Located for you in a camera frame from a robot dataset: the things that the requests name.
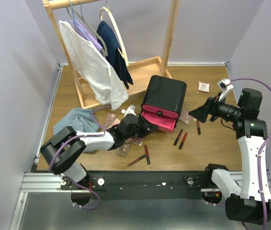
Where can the bright red lip gloss tube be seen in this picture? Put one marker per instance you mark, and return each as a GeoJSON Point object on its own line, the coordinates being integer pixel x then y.
{"type": "Point", "coordinates": [183, 140]}

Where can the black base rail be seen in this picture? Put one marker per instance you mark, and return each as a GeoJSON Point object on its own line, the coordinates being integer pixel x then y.
{"type": "Point", "coordinates": [140, 185]}

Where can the small pink square palette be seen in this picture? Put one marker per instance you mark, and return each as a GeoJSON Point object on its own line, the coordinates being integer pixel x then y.
{"type": "Point", "coordinates": [203, 87]}

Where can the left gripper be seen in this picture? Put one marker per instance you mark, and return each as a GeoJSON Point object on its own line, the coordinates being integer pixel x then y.
{"type": "Point", "coordinates": [144, 124]}

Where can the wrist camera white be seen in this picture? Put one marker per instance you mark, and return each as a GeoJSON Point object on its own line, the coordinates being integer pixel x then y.
{"type": "Point", "coordinates": [226, 87]}
{"type": "Point", "coordinates": [129, 110]}

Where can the long clear eyeshadow palette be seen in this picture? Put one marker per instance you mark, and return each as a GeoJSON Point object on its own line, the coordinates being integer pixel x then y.
{"type": "Point", "coordinates": [123, 150]}

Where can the brown square palette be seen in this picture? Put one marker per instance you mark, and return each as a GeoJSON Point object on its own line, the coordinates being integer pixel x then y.
{"type": "Point", "coordinates": [137, 141]}

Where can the black drawer organizer box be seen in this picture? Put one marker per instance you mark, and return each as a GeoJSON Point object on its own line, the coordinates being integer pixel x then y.
{"type": "Point", "coordinates": [164, 97]}

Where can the purple shirt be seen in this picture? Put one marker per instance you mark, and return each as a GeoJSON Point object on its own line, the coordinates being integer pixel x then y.
{"type": "Point", "coordinates": [92, 39]}

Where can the red lip gloss tube front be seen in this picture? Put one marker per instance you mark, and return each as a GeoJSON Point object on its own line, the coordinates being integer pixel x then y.
{"type": "Point", "coordinates": [147, 155]}

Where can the grey hanger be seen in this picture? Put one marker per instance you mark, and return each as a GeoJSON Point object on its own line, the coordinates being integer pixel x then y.
{"type": "Point", "coordinates": [96, 35]}

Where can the thin red lip liner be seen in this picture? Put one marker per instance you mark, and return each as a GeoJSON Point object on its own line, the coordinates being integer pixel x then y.
{"type": "Point", "coordinates": [136, 160]}

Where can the dark red lip gloss tube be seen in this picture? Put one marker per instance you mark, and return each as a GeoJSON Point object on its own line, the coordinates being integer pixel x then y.
{"type": "Point", "coordinates": [178, 137]}

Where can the square clear blush palette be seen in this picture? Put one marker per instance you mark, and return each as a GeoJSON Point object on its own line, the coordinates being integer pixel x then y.
{"type": "Point", "coordinates": [185, 117]}

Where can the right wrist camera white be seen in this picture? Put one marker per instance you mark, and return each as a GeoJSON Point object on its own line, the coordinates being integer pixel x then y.
{"type": "Point", "coordinates": [226, 87]}

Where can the pink eyeshadow palette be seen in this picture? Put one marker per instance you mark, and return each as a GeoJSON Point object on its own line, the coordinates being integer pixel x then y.
{"type": "Point", "coordinates": [110, 118]}

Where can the blue denim jeans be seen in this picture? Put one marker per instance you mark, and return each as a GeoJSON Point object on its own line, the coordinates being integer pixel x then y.
{"type": "Point", "coordinates": [79, 119]}

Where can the pink palette box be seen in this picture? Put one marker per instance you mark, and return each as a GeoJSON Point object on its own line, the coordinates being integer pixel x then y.
{"type": "Point", "coordinates": [115, 122]}

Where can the white shirt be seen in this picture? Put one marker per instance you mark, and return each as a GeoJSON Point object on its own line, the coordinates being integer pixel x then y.
{"type": "Point", "coordinates": [94, 68]}

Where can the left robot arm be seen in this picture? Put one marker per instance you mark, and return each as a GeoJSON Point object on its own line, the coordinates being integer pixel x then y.
{"type": "Point", "coordinates": [63, 149]}

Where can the cream hanger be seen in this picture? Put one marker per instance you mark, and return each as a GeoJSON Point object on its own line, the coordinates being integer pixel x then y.
{"type": "Point", "coordinates": [117, 32]}

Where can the blue hanger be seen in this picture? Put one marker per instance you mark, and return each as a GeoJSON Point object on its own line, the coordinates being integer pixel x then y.
{"type": "Point", "coordinates": [74, 16]}

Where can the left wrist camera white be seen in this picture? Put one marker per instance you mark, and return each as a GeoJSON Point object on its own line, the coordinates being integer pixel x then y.
{"type": "Point", "coordinates": [129, 110]}

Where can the red lip gloss tube right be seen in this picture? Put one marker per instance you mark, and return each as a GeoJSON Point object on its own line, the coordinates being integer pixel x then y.
{"type": "Point", "coordinates": [198, 127]}

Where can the pink drawer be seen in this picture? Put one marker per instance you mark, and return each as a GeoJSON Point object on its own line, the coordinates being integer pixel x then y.
{"type": "Point", "coordinates": [166, 124]}

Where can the wooden clothes rack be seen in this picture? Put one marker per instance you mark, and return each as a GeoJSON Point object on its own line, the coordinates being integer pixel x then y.
{"type": "Point", "coordinates": [140, 71]}

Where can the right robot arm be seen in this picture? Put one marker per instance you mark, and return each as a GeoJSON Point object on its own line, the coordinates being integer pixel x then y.
{"type": "Point", "coordinates": [250, 202]}

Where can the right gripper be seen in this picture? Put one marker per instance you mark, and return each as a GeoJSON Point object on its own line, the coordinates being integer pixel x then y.
{"type": "Point", "coordinates": [211, 107]}

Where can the navy blue garment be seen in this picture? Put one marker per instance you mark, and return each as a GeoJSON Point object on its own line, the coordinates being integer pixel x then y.
{"type": "Point", "coordinates": [114, 57]}

